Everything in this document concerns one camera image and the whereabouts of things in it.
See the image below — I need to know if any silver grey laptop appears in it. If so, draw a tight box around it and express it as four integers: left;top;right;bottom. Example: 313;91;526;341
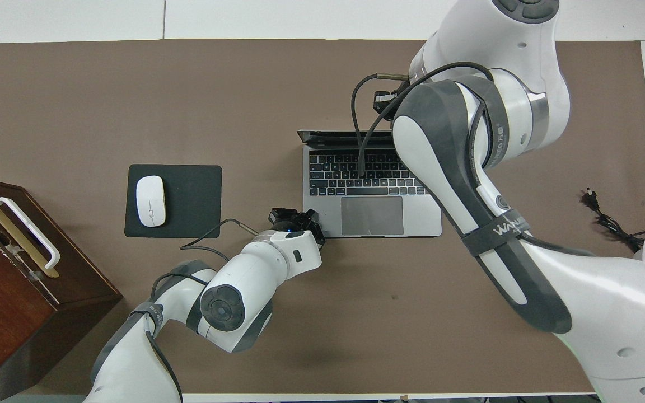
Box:
297;130;442;239

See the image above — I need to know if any black mouse pad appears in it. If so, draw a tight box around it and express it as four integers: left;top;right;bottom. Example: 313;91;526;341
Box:
124;164;223;239

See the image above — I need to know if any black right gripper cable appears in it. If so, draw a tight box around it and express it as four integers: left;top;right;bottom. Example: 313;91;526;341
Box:
350;62;597;258

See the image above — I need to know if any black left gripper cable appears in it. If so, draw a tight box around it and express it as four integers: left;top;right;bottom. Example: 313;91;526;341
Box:
179;218;260;262

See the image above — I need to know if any brown table mat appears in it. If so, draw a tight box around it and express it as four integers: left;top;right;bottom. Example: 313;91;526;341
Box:
0;39;645;395

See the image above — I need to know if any white box handle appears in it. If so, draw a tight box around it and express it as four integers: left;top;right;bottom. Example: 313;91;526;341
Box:
0;197;61;269

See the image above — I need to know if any brass handle plate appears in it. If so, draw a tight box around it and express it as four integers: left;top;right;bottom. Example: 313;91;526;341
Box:
0;198;60;279

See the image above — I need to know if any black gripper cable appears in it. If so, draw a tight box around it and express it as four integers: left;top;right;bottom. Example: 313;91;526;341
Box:
179;218;260;262
350;62;597;258

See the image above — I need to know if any black lamp power cable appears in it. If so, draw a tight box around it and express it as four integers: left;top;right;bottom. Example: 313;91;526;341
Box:
580;189;645;254

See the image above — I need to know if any white computer mouse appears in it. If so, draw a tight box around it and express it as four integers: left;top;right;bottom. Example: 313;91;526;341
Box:
135;175;166;228

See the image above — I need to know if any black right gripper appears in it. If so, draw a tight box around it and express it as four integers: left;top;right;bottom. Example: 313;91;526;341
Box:
373;84;413;115

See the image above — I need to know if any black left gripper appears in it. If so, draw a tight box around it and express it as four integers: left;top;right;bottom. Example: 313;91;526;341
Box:
268;208;326;250

